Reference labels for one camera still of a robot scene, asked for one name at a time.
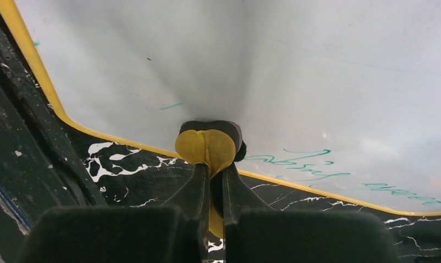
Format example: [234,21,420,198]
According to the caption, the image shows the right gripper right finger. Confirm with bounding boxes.
[222,165,398,262]

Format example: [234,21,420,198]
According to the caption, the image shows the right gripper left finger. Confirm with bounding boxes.
[16,164,209,262]

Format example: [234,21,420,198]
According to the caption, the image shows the yellow and black eraser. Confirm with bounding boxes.
[175,121,247,238]

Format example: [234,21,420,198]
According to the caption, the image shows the yellow framed whiteboard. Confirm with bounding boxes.
[0,1,441,216]

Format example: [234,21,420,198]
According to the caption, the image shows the black marble pattern mat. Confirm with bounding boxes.
[62,124,441,262]

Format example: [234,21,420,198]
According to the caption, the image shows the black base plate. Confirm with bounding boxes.
[0,14,107,262]

